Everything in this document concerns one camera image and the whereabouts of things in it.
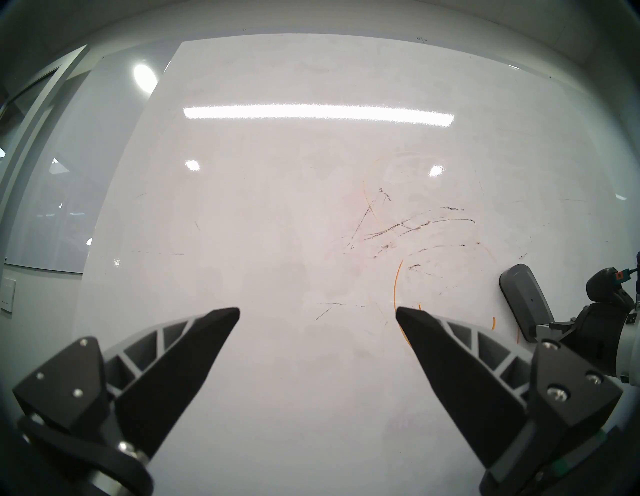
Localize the dark grey whiteboard eraser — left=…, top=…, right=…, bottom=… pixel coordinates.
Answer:
left=499, top=264, right=556, bottom=345

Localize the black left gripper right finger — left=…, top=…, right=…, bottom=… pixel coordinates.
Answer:
left=395, top=306, right=623, bottom=496

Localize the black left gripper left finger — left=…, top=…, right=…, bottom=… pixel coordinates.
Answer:
left=12, top=307, right=241, bottom=458

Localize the large white whiteboard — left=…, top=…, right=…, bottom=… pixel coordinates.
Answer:
left=70, top=32, right=640, bottom=496

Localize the white wall light switch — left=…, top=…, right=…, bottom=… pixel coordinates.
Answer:
left=0, top=277, right=17, bottom=315

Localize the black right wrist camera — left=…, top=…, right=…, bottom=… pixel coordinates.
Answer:
left=585, top=267, right=636, bottom=307

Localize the wall glass board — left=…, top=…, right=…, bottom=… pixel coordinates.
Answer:
left=2, top=42, right=181, bottom=275

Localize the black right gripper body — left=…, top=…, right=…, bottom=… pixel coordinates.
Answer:
left=549, top=301, right=636, bottom=378

